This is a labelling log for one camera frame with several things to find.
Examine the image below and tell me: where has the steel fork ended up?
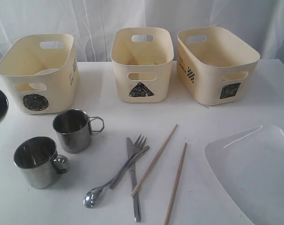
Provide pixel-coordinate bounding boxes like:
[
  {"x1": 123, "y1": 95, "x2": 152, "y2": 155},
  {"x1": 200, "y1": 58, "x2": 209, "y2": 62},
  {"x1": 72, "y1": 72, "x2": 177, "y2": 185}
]
[{"x1": 109, "y1": 134, "x2": 147, "y2": 189}]

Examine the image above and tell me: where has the cream bin with triangle mark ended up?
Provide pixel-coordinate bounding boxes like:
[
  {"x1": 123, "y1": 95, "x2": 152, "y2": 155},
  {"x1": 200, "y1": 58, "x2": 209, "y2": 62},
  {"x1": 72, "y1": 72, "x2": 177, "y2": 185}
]
[{"x1": 111, "y1": 27, "x2": 174, "y2": 103}]

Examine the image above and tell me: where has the wooden chopstick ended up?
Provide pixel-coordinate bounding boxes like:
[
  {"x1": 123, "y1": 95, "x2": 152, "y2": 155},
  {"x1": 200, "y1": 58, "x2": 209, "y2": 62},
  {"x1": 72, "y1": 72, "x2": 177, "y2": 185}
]
[
  {"x1": 131, "y1": 124, "x2": 178, "y2": 198},
  {"x1": 163, "y1": 143, "x2": 187, "y2": 225}
]

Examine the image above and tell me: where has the steel mug with wire handle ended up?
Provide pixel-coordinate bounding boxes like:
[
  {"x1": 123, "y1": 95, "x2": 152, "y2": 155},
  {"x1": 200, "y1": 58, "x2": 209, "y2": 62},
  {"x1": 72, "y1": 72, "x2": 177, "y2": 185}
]
[{"x1": 52, "y1": 109, "x2": 105, "y2": 154}]

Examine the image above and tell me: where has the steel spoon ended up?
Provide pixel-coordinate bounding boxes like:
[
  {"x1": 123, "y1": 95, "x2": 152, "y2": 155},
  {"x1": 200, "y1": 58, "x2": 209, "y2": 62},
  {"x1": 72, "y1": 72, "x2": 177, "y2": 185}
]
[{"x1": 83, "y1": 145, "x2": 150, "y2": 209}]

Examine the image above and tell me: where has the steel mug with solid handle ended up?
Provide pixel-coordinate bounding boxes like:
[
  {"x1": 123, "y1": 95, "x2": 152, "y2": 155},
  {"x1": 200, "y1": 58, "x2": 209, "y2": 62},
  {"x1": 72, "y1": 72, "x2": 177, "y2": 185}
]
[{"x1": 14, "y1": 136, "x2": 70, "y2": 189}]

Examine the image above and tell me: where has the steel table knife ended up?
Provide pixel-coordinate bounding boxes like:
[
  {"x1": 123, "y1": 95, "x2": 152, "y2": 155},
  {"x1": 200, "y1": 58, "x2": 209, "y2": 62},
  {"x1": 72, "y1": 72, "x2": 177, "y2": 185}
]
[{"x1": 127, "y1": 137, "x2": 141, "y2": 222}]

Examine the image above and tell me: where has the cream bin with square mark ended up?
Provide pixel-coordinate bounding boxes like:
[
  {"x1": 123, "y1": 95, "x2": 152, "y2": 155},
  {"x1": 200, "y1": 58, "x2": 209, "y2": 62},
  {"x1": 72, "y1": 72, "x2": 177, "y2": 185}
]
[{"x1": 177, "y1": 27, "x2": 261, "y2": 106}]

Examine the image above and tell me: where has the white ceramic cup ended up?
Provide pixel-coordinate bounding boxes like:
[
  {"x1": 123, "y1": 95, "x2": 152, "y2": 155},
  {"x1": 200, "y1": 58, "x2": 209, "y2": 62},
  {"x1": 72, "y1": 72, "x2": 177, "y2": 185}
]
[{"x1": 28, "y1": 68, "x2": 60, "y2": 91}]

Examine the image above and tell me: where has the cream bin with circle mark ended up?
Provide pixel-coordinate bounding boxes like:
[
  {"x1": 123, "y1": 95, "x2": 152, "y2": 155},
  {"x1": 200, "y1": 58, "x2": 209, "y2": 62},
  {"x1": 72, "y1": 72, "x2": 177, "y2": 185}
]
[{"x1": 0, "y1": 33, "x2": 79, "y2": 114}]

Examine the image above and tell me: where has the white square plate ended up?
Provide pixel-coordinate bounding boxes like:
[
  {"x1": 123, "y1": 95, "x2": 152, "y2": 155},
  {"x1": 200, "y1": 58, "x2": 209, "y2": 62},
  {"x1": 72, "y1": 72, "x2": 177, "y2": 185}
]
[{"x1": 204, "y1": 124, "x2": 284, "y2": 225}]

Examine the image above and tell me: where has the white curtain backdrop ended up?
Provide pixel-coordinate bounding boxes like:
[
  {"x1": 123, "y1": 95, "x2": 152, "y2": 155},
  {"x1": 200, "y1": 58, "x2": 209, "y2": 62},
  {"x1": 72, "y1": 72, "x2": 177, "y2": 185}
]
[{"x1": 0, "y1": 0, "x2": 284, "y2": 63}]

